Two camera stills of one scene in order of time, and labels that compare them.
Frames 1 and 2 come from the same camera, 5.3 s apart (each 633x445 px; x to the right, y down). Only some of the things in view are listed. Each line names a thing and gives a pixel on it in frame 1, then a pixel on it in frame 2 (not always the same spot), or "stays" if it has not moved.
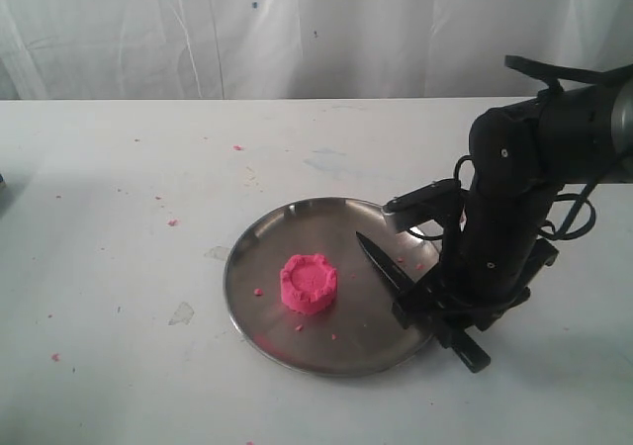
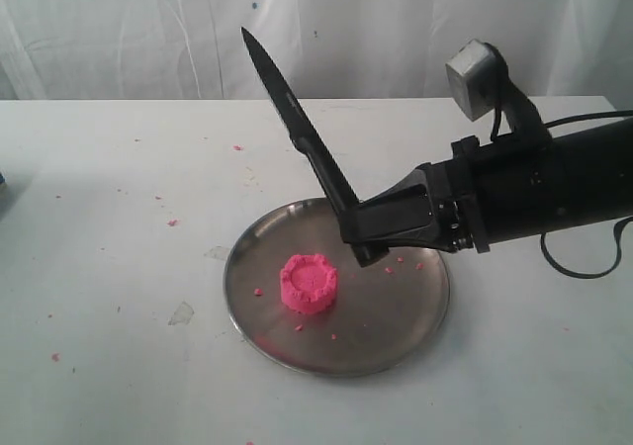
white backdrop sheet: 301,35 stays
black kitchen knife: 459,340 to 303,136
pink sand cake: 308,284 stays
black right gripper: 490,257 to 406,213
